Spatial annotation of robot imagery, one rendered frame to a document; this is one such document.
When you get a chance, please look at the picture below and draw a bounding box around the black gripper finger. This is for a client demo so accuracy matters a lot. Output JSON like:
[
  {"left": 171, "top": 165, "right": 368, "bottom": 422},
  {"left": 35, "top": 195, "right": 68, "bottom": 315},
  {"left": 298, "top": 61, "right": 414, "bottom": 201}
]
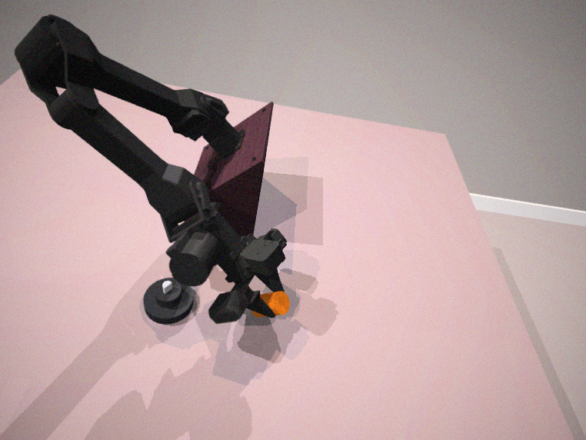
[
  {"left": 255, "top": 269, "right": 285, "bottom": 292},
  {"left": 247, "top": 290, "right": 275, "bottom": 318}
]

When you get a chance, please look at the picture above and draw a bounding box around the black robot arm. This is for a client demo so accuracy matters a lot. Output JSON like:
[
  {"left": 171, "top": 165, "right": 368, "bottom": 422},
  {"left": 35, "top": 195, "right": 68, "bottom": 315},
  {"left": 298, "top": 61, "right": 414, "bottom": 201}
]
[{"left": 15, "top": 15, "right": 287, "bottom": 286}]

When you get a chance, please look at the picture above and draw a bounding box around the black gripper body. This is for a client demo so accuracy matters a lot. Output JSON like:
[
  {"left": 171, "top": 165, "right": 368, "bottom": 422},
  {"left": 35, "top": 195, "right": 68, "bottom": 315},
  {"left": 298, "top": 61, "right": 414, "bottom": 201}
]
[{"left": 209, "top": 234, "right": 256, "bottom": 325}]

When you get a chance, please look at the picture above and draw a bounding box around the orange knob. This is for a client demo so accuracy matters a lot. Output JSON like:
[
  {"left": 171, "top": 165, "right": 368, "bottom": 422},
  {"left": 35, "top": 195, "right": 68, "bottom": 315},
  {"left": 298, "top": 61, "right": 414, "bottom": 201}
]
[{"left": 251, "top": 291, "right": 290, "bottom": 317}]

